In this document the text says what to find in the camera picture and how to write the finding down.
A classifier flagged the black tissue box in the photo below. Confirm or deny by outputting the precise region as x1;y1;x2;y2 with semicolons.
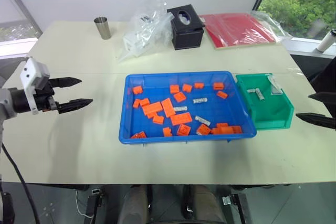
166;4;206;51

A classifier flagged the blue plastic tray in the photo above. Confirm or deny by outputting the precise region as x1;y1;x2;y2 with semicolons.
118;70;258;145

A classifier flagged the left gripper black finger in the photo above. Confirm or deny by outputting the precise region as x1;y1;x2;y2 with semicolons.
56;98;94;115
49;77;83;89

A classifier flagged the black angular shape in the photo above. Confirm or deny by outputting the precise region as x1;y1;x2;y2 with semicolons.
313;57;336;93

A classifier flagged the steel cup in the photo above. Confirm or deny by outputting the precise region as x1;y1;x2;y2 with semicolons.
93;16;112;40

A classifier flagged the green plastic bin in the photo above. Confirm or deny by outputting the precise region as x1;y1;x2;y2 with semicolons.
235;72;295;131

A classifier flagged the large orange block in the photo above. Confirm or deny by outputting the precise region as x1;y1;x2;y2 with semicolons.
170;112;194;126
142;101;163;118

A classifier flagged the clear plastic sleeve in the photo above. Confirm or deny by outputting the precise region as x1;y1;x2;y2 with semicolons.
248;10;293;43

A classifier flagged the dark rounded shape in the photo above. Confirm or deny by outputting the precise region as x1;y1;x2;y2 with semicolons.
183;184;227;224
117;185;152;224

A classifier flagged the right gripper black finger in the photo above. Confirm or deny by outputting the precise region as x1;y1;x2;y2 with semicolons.
295;112;336;131
308;92;336;108

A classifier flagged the black table bracket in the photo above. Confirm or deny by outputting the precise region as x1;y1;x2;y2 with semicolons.
85;186;106;224
221;193;251;224

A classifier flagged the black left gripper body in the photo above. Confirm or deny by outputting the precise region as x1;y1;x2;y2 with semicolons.
32;79;62;114

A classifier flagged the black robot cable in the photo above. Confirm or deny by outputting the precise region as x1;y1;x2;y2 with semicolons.
0;142;40;224

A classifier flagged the thin white cable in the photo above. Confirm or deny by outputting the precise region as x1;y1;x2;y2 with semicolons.
75;189;95;219

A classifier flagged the crumpled clear plastic bag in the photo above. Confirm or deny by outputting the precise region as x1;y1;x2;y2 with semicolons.
116;0;176;63

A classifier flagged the white cylinder with black cap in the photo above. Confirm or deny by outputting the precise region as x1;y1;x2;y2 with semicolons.
316;28;336;52

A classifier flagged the long orange block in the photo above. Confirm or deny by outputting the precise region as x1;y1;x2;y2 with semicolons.
160;98;176;118

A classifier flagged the red folder in plastic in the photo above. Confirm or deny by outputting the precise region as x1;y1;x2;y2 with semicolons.
198;12;284;51

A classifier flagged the orange square plastic part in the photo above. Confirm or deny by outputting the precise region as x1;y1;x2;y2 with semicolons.
176;124;192;136

